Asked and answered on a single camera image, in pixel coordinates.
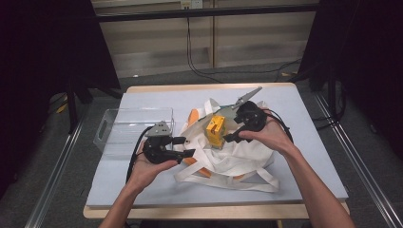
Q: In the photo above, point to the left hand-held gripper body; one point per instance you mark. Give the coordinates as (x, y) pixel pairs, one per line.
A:
(157, 148)

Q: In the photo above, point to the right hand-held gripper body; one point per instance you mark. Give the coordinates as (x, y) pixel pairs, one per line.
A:
(252, 117)

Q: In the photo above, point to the yellow carton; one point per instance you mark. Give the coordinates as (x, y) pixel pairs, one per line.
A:
(215, 129)

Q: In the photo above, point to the white tote bag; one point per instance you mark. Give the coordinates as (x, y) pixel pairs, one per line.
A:
(234, 158)

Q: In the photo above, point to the person's left hand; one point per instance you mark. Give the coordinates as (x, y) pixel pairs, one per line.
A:
(145, 172)

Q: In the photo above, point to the person's right hand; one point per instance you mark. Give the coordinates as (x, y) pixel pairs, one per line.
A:
(275, 136)

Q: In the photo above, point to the clear plastic container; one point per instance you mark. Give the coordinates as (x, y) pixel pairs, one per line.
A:
(126, 133)

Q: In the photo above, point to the light grey table mat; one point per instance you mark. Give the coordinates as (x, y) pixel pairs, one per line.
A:
(301, 110)

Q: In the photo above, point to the black stand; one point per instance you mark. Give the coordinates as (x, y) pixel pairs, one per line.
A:
(331, 91)
(72, 104)

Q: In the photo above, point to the black horizontal bar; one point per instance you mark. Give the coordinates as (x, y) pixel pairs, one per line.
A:
(206, 12)

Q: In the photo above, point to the black curtain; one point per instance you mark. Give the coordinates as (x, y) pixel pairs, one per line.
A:
(47, 47)
(364, 47)

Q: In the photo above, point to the metal floor rail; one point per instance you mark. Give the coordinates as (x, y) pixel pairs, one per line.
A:
(53, 177)
(358, 164)

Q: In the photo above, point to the white wall socket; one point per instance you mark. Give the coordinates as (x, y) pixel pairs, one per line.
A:
(191, 3)

